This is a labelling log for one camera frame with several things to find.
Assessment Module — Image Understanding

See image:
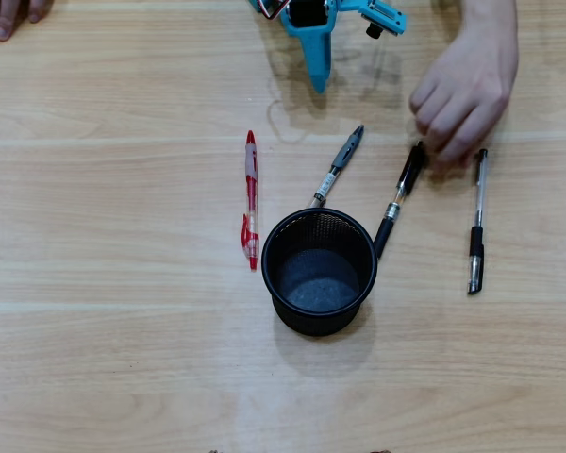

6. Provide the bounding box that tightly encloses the red clear pen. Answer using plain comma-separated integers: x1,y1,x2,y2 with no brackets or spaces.
241,129,261,273

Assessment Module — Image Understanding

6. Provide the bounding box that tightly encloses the black mesh pen holder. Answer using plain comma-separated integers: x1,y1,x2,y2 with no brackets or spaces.
260,207,379,339

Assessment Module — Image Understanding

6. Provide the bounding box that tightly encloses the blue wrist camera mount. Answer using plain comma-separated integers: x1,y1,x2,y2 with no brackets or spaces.
337,0,407,40

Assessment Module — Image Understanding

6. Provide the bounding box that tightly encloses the person's left forearm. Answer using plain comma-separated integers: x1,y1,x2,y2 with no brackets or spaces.
459,0,519,42

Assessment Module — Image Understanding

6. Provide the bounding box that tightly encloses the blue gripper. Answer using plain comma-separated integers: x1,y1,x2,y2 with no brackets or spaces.
281,0,337,94

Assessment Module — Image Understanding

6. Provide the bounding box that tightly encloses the thick black retractable pen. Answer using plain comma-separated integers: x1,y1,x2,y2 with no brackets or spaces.
371,140,428,260

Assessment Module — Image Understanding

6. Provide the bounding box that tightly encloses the red white black servo cable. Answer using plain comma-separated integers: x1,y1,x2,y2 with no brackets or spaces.
258,0,290,21

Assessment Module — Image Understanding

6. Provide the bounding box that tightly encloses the slim clear black-capped pen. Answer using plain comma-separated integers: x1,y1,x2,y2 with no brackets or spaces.
466,148,490,297

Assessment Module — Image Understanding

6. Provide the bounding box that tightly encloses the grey grip clear pen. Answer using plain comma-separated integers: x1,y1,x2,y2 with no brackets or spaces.
308,124,366,210

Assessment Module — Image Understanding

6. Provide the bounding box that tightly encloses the person's right hand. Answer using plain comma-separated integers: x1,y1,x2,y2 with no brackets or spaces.
0,0,53,47

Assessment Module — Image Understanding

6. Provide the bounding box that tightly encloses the person's left hand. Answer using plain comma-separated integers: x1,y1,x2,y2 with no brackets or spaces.
408,35,520,165

